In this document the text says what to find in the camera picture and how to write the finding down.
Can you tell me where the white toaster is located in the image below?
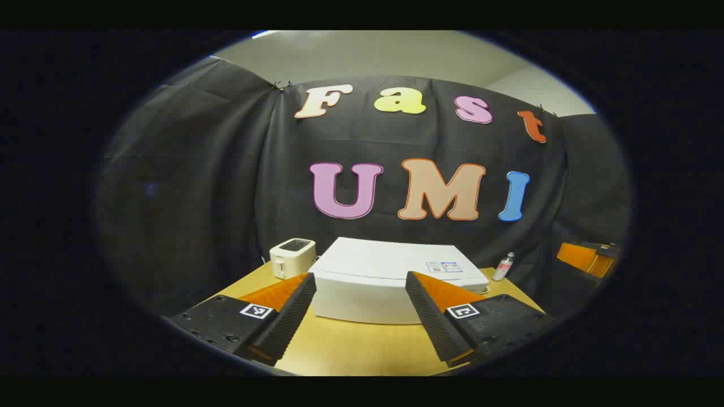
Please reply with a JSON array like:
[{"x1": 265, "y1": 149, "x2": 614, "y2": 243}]
[{"x1": 269, "y1": 238, "x2": 317, "y2": 280}]

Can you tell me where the white microwave oven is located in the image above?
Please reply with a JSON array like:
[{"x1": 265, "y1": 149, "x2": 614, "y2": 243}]
[{"x1": 308, "y1": 237, "x2": 490, "y2": 325}]

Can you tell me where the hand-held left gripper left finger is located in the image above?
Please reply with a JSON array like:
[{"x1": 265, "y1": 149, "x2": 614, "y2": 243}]
[{"x1": 167, "y1": 272, "x2": 317, "y2": 367}]

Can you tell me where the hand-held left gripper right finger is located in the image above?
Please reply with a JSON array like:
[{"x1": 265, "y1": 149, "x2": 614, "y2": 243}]
[{"x1": 404, "y1": 271, "x2": 558, "y2": 368}]

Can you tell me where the clear bottle with pink label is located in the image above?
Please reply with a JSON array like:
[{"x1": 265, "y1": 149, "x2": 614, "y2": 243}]
[{"x1": 492, "y1": 252, "x2": 515, "y2": 282}]

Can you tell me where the black backdrop cloth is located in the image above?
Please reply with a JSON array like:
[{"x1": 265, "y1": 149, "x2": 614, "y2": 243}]
[{"x1": 96, "y1": 57, "x2": 631, "y2": 317}]

